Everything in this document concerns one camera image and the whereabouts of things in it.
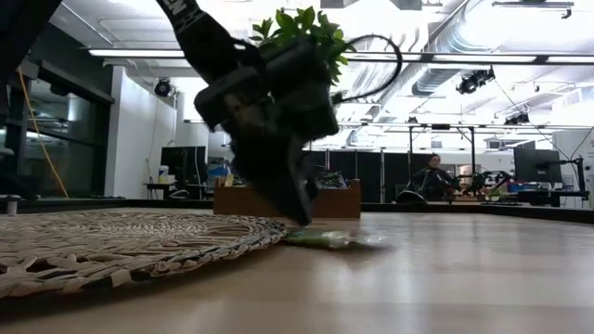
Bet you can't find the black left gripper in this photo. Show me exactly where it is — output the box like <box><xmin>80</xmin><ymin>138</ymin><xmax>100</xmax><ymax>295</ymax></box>
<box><xmin>221</xmin><ymin>39</ymin><xmax>341</xmax><ymax>227</ymax></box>

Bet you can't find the brown wooden three-compartment box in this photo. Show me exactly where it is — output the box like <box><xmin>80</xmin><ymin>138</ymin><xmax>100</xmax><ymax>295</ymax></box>
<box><xmin>213</xmin><ymin>177</ymin><xmax>362</xmax><ymax>219</ymax></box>

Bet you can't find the black computer monitor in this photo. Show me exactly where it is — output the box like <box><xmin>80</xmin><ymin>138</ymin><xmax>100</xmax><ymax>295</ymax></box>
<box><xmin>513</xmin><ymin>147</ymin><xmax>563</xmax><ymax>185</ymax></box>
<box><xmin>160</xmin><ymin>146</ymin><xmax>207</xmax><ymax>176</ymax></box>

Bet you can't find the black office chair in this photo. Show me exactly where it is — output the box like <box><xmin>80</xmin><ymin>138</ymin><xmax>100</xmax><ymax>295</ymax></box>
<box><xmin>395</xmin><ymin>189</ymin><xmax>428</xmax><ymax>204</ymax></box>

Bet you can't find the round woven straw placemat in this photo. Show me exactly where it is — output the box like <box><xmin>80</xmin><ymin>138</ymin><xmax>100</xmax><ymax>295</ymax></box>
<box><xmin>0</xmin><ymin>212</ymin><xmax>289</xmax><ymax>302</ymax></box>

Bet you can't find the green potted plant black pot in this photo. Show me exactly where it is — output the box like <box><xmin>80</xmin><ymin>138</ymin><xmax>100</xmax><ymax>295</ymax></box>
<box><xmin>249</xmin><ymin>6</ymin><xmax>357</xmax><ymax>87</ymax></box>

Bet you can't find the person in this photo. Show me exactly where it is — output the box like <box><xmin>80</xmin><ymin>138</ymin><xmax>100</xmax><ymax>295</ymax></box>
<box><xmin>412</xmin><ymin>153</ymin><xmax>461</xmax><ymax>201</ymax></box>

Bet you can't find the ceiling light strip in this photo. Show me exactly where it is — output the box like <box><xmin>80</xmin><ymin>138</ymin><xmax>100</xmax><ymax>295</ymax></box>
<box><xmin>87</xmin><ymin>47</ymin><xmax>187</xmax><ymax>59</ymax></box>

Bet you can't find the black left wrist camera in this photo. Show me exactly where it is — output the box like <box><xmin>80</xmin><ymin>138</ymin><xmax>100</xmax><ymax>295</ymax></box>
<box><xmin>193</xmin><ymin>67</ymin><xmax>268</xmax><ymax>132</ymax></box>

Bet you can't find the dome security camera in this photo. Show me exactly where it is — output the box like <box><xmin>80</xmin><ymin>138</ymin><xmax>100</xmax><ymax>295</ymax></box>
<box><xmin>154</xmin><ymin>77</ymin><xmax>174</xmax><ymax>98</ymax></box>

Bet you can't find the black aluminium table frame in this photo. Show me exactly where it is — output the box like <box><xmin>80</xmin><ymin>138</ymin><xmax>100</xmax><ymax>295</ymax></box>
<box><xmin>0</xmin><ymin>197</ymin><xmax>594</xmax><ymax>225</ymax></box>

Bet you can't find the black background station frame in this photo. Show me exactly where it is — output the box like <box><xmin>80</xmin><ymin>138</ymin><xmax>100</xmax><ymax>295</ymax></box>
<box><xmin>407</xmin><ymin>122</ymin><xmax>478</xmax><ymax>196</ymax></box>

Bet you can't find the black ceiling camera rig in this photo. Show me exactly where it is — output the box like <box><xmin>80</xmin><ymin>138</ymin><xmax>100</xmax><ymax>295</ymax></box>
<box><xmin>504</xmin><ymin>110</ymin><xmax>531</xmax><ymax>126</ymax></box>
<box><xmin>456</xmin><ymin>66</ymin><xmax>497</xmax><ymax>96</ymax></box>

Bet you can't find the yellow hanging cable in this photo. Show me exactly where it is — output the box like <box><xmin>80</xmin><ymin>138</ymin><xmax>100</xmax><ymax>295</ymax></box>
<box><xmin>16</xmin><ymin>67</ymin><xmax>70</xmax><ymax>199</ymax></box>

